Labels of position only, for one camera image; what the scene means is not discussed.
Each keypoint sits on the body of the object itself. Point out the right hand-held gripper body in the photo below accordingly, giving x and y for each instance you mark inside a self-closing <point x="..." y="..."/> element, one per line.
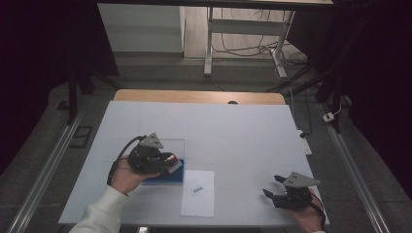
<point x="293" y="197"/>

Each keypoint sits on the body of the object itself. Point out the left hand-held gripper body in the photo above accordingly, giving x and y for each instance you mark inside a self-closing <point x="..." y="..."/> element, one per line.
<point x="144" y="158"/>

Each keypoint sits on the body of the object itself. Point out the red and white stamp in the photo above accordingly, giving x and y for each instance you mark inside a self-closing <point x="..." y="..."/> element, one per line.
<point x="175" y="163"/>

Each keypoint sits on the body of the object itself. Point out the person's left hand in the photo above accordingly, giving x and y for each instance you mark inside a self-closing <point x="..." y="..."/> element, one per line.
<point x="128" y="178"/>

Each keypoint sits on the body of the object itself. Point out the person's right hand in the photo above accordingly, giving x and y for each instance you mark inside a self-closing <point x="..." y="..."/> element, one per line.
<point x="307" y="218"/>

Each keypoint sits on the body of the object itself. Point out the white paper sheet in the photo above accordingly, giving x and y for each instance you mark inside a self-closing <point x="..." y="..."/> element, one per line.
<point x="198" y="204"/>

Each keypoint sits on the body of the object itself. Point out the small white adapter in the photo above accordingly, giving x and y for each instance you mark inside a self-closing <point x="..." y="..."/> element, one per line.
<point x="328" y="117"/>

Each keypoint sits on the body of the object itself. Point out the black stand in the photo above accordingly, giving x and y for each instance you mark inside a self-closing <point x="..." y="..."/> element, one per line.
<point x="333" y="97"/>
<point x="73" y="97"/>

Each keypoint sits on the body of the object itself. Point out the white cabinet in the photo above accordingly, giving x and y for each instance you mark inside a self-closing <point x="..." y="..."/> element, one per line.
<point x="142" y="29"/>

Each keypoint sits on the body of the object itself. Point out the metal floor rail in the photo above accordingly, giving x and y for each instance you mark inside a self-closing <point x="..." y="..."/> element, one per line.
<point x="45" y="171"/>
<point x="354" y="171"/>

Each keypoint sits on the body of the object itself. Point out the black floor socket frame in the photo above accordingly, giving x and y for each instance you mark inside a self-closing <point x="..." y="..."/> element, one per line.
<point x="74" y="137"/>

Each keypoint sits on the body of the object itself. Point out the white desk frame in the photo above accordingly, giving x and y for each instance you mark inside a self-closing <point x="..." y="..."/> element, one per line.
<point x="246" y="26"/>

